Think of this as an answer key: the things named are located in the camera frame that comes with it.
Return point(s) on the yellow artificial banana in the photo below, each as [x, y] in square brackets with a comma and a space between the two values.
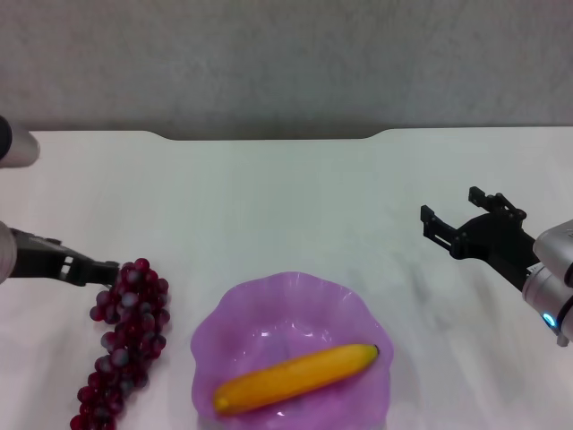
[291, 376]

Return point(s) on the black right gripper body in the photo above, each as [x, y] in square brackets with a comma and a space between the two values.
[492, 237]

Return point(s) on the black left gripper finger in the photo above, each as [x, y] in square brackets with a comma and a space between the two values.
[103, 267]
[96, 278]

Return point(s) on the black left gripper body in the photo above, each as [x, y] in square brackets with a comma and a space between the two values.
[40, 260]

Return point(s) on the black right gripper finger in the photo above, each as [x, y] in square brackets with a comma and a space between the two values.
[436, 228]
[497, 203]

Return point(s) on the purple wavy plastic plate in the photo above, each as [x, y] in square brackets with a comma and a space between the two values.
[291, 304]

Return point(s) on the red artificial grape bunch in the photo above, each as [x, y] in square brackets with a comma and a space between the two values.
[134, 313]

